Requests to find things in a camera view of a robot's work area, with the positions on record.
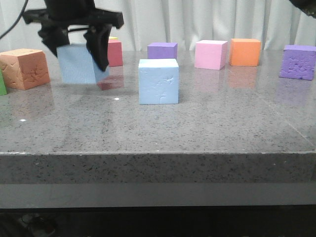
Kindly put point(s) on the smooth purple foam cube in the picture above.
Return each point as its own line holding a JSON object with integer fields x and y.
{"x": 162, "y": 50}

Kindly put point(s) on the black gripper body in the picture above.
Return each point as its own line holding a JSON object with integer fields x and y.
{"x": 73, "y": 12}
{"x": 306, "y": 6}

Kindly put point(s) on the grey pleated curtain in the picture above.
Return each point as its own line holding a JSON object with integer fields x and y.
{"x": 275, "y": 23}

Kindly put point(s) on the dented purple foam cube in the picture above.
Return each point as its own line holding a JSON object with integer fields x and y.
{"x": 298, "y": 62}

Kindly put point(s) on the dented terracotta foam cube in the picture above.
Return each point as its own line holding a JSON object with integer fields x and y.
{"x": 24, "y": 68}

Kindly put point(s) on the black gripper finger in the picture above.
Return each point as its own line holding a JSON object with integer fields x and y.
{"x": 97, "y": 38}
{"x": 54, "y": 37}

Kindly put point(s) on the dark red foam cube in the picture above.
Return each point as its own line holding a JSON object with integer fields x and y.
{"x": 115, "y": 53}

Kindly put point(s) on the green foam cube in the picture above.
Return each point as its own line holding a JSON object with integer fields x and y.
{"x": 3, "y": 90}

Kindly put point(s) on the pink foam cube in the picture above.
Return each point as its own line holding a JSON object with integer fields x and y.
{"x": 211, "y": 54}

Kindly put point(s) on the textured light blue foam cube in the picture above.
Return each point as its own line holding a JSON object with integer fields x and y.
{"x": 77, "y": 65}

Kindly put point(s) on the orange foam cube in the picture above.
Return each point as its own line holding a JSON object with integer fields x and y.
{"x": 244, "y": 52}

